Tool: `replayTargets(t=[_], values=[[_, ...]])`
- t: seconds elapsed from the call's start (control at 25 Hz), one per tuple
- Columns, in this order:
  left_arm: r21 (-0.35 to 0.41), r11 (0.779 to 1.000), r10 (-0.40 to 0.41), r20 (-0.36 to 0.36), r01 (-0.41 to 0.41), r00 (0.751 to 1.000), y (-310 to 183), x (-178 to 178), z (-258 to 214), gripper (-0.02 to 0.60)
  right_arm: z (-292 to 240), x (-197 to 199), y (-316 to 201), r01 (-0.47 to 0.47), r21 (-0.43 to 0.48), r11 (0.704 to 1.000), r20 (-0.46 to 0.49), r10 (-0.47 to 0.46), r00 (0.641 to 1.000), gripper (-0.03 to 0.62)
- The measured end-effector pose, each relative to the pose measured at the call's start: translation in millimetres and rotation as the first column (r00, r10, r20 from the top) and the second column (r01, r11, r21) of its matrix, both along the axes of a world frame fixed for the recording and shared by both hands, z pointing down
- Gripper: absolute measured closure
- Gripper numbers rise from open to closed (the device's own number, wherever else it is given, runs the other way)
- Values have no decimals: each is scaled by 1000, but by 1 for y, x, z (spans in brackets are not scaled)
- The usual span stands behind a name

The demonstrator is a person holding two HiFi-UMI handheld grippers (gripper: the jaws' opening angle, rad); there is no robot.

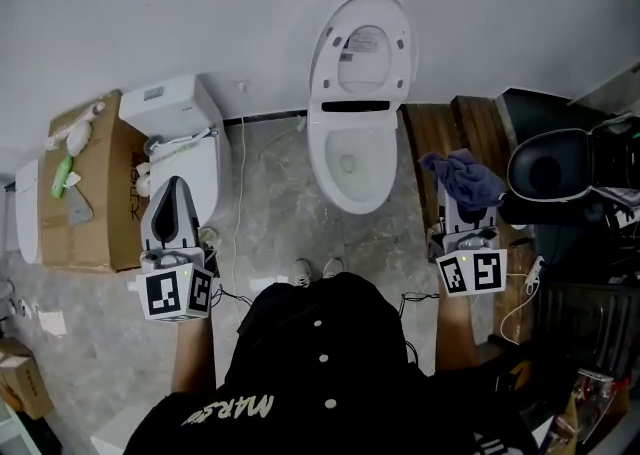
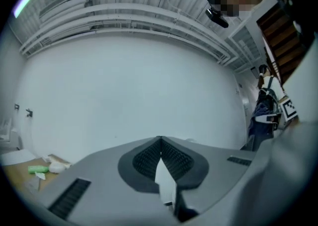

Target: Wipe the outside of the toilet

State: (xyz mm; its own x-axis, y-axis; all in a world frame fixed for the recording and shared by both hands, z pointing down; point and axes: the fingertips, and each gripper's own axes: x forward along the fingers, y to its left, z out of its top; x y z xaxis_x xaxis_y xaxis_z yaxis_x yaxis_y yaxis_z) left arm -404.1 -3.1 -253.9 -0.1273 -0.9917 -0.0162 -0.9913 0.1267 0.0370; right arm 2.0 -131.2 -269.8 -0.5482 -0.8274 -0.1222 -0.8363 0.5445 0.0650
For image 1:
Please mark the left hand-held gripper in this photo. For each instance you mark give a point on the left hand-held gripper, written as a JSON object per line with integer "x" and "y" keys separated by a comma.
{"x": 162, "y": 295}

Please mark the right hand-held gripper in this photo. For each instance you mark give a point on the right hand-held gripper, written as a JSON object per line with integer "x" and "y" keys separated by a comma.
{"x": 485, "y": 270}

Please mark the dark purple cloth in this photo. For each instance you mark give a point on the dark purple cloth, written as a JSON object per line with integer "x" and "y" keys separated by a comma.
{"x": 465, "y": 178}

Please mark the person's right forearm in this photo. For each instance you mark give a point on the person's right forearm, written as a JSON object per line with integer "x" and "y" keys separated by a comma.
{"x": 457, "y": 338}

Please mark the person's left forearm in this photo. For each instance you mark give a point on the person's left forearm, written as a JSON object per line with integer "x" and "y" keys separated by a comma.
{"x": 192, "y": 358}

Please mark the white closed-lid toilet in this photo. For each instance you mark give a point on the white closed-lid toilet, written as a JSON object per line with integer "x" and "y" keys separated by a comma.
{"x": 170, "y": 103}

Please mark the pale green plastic holder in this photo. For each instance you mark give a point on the pale green plastic holder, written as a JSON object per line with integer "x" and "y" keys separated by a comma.
{"x": 210, "y": 238}

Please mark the large cardboard box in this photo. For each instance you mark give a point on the large cardboard box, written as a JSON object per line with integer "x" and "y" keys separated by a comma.
{"x": 107, "y": 203}

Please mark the white power strip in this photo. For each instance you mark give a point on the white power strip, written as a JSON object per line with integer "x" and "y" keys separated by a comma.
{"x": 534, "y": 273}

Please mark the grey flat pad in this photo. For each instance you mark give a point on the grey flat pad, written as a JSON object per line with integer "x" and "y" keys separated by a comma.
{"x": 79, "y": 208}

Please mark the dark wooden platform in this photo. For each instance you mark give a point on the dark wooden platform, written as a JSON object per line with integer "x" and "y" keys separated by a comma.
{"x": 430, "y": 138}

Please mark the brown wooden plank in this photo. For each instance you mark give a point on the brown wooden plank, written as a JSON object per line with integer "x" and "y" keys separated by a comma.
{"x": 515, "y": 313}

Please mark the green packet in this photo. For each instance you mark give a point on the green packet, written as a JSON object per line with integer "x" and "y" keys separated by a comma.
{"x": 62, "y": 178}

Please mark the white cleaning brush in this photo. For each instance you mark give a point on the white cleaning brush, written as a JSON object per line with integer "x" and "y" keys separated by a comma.
{"x": 79, "y": 135}

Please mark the person's right white shoe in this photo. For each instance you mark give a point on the person's right white shoe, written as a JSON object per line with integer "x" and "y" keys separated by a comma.
{"x": 332, "y": 268}

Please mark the white paper scrap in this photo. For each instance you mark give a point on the white paper scrap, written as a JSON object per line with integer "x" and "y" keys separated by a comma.
{"x": 52, "y": 323}

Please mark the black ribbed suitcase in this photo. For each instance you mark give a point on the black ribbed suitcase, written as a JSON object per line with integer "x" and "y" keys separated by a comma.
{"x": 585, "y": 328}

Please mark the yellow black tool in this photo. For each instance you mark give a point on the yellow black tool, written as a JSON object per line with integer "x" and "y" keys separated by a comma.
{"x": 520, "y": 374}

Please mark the black metal rack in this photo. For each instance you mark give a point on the black metal rack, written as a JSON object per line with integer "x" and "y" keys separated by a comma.
{"x": 540, "y": 383}

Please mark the small cardboard box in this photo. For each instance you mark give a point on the small cardboard box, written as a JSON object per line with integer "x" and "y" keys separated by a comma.
{"x": 25, "y": 383}

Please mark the white board panel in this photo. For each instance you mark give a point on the white board panel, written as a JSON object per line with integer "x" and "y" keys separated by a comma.
{"x": 112, "y": 433}

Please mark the open cardboard box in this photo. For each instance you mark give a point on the open cardboard box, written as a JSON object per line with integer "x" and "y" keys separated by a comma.
{"x": 590, "y": 408}

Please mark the person's black clothed body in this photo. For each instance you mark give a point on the person's black clothed body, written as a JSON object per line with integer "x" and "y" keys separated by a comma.
{"x": 325, "y": 393}

